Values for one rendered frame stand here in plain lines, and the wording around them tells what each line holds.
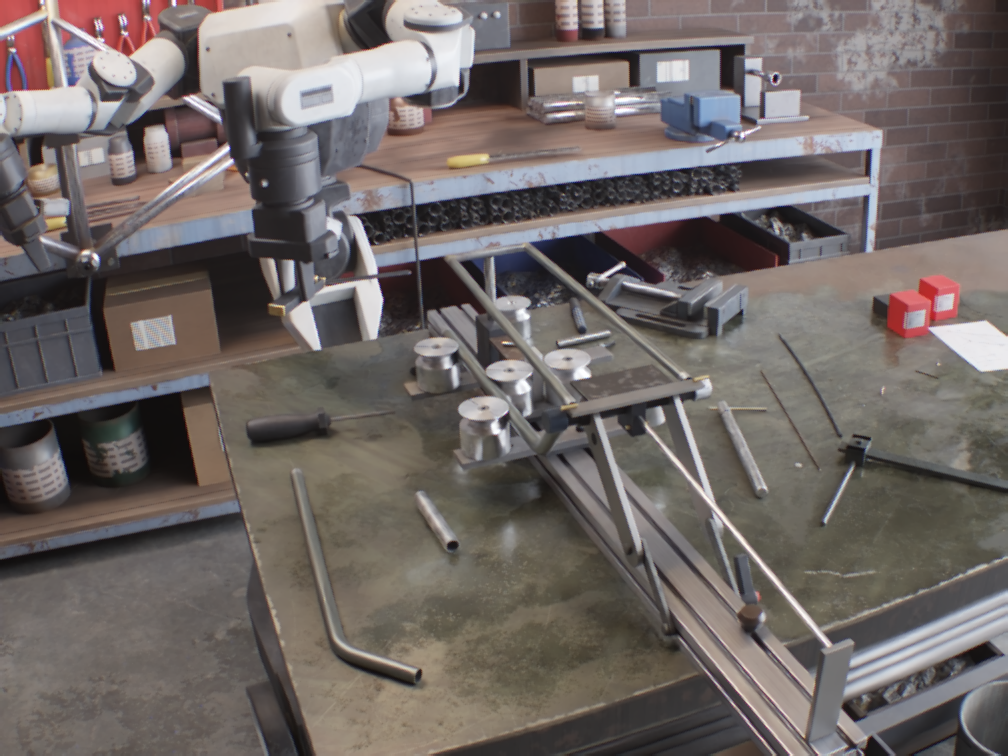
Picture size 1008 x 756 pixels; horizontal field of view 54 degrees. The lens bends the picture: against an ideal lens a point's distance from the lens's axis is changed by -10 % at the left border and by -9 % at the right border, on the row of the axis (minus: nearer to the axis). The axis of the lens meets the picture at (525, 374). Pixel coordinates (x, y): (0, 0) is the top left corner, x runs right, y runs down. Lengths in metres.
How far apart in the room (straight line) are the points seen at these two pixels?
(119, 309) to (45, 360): 0.22
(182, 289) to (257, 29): 0.96
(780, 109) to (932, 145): 1.39
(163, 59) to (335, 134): 0.33
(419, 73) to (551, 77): 1.83
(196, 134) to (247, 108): 1.73
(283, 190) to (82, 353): 1.33
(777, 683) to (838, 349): 0.70
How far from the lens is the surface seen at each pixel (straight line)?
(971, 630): 2.01
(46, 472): 2.73
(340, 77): 1.27
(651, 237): 3.29
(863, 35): 3.98
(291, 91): 1.23
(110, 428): 2.71
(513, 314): 1.43
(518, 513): 1.07
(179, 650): 2.39
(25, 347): 2.53
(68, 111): 1.64
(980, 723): 1.97
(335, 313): 1.79
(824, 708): 0.77
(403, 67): 1.35
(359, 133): 1.81
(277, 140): 1.27
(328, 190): 1.78
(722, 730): 1.75
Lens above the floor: 1.47
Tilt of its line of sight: 26 degrees down
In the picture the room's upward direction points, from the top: 2 degrees counter-clockwise
